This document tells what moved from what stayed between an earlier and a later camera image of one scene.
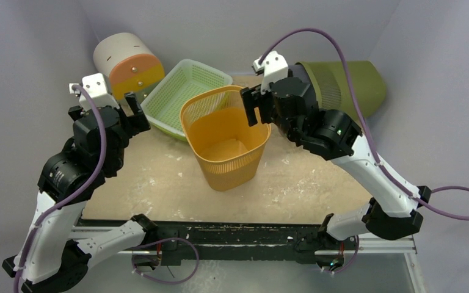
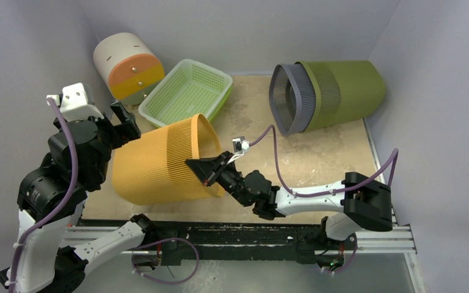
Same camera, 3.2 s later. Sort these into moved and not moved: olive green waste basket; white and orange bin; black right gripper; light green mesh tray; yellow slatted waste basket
Moved: yellow slatted waste basket; black right gripper
Not moved: olive green waste basket; light green mesh tray; white and orange bin
